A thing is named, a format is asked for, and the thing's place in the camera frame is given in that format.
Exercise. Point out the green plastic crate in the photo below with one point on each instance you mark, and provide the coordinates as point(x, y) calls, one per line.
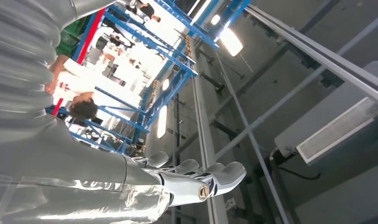
point(70, 38)

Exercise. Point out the grey ceiling rail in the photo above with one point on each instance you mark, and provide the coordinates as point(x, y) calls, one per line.
point(330, 61)

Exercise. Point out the person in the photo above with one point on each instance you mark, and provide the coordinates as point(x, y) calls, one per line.
point(74, 83)
point(147, 10)

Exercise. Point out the ceiling light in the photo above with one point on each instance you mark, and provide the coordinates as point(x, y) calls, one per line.
point(162, 122)
point(215, 19)
point(231, 41)
point(165, 85)

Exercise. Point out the grey ceiling pipe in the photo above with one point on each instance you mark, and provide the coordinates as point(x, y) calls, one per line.
point(255, 148)
point(300, 89)

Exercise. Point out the grey ceiling air conditioner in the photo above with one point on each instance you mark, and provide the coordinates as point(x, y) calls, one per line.
point(330, 108)

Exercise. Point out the red rack beam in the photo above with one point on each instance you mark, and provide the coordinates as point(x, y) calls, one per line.
point(89, 40)

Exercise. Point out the blue metal shelf rack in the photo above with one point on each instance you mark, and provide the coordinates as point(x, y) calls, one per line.
point(188, 22)

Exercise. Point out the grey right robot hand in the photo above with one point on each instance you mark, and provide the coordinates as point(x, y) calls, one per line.
point(68, 173)

